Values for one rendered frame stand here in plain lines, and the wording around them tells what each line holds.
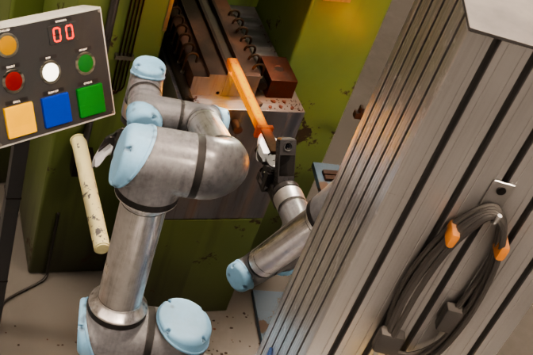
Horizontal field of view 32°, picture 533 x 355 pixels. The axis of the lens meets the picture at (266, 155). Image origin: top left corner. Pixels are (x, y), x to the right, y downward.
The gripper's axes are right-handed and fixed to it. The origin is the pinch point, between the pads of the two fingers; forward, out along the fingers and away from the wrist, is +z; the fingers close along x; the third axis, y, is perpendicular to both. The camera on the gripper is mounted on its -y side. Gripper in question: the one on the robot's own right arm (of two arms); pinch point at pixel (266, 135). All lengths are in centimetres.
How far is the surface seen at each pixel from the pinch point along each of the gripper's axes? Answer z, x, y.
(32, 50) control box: 13, -60, -14
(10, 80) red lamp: 7, -65, -9
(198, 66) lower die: 32.5, -9.9, 2.4
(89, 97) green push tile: 11.5, -44.7, -1.4
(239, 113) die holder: 21.8, 1.4, 10.5
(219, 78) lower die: 27.7, -5.0, 2.7
